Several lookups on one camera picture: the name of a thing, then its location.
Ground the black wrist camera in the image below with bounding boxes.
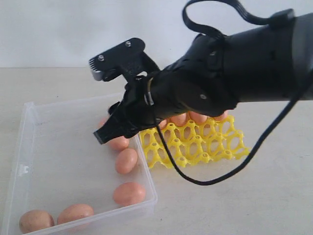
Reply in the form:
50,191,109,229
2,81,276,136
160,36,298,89
89,38,160,83

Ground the brown egg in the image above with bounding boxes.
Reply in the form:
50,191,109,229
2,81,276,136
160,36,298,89
108,136,130,151
115,148,138,174
213,111,228,121
97,117,107,129
189,111,208,125
158,119,167,130
57,204,94,225
19,210,55,234
113,182,146,206

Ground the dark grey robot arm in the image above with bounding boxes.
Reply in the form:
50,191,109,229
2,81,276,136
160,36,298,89
89,11,313,144

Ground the yellow plastic egg tray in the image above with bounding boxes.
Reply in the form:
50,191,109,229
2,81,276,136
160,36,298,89
139,116,250,168

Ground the brown egg second row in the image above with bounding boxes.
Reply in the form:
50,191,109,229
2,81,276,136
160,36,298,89
170,113,187,127

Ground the black cable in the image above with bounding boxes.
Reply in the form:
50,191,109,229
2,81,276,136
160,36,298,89
146,0,306,187

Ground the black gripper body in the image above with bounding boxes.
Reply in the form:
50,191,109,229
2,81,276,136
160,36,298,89
108,74,159,137

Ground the clear plastic box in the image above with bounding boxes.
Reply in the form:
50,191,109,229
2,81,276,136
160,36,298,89
1,93,157,235

